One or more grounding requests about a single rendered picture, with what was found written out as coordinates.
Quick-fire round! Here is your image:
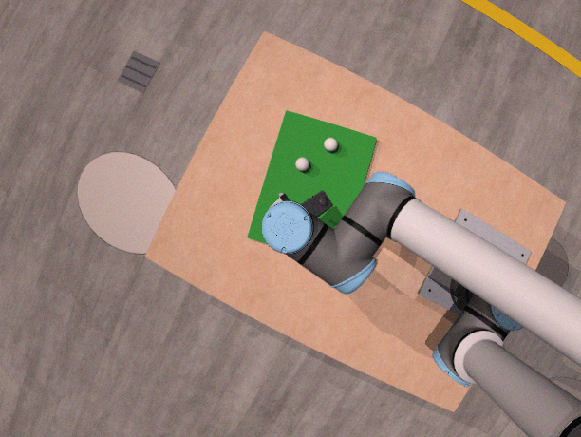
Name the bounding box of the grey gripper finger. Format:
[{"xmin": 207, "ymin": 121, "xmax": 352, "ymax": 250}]
[{"xmin": 273, "ymin": 193, "xmax": 290, "ymax": 205}]

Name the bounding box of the green rectangular mat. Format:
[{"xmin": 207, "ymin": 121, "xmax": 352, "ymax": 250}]
[{"xmin": 248, "ymin": 110, "xmax": 377, "ymax": 244}]

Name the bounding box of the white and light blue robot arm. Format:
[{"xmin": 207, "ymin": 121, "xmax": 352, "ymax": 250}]
[{"xmin": 262, "ymin": 171, "xmax": 581, "ymax": 437}]

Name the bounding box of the white ball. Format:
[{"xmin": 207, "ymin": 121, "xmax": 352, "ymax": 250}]
[
  {"xmin": 295, "ymin": 158, "xmax": 309, "ymax": 171},
  {"xmin": 324, "ymin": 138, "xmax": 338, "ymax": 152}
]

